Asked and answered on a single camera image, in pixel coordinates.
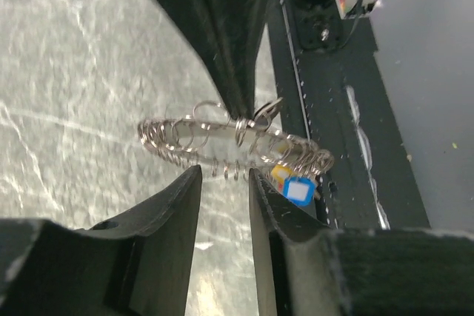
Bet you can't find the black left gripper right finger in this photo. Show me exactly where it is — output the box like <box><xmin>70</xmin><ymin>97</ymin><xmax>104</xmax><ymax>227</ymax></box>
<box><xmin>248</xmin><ymin>169</ymin><xmax>473</xmax><ymax>315</ymax></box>

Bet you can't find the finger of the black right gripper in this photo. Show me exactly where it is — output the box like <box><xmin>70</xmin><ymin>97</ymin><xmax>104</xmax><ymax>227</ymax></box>
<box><xmin>156</xmin><ymin>0</ymin><xmax>268</xmax><ymax>119</ymax></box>

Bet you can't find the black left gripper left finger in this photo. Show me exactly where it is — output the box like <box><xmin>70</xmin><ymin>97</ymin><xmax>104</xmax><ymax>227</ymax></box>
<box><xmin>1</xmin><ymin>166</ymin><xmax>202</xmax><ymax>315</ymax></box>

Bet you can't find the round metal key ring plate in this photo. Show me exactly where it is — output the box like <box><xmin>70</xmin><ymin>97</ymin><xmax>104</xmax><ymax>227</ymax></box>
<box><xmin>137</xmin><ymin>101</ymin><xmax>335</xmax><ymax>180</ymax></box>

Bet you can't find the yellow key tag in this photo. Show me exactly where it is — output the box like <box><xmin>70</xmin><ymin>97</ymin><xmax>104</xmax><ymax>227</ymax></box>
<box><xmin>270</xmin><ymin>165</ymin><xmax>293</xmax><ymax>185</ymax></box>

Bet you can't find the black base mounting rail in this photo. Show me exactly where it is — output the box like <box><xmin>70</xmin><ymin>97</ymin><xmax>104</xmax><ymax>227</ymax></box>
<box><xmin>267</xmin><ymin>0</ymin><xmax>430</xmax><ymax>229</ymax></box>

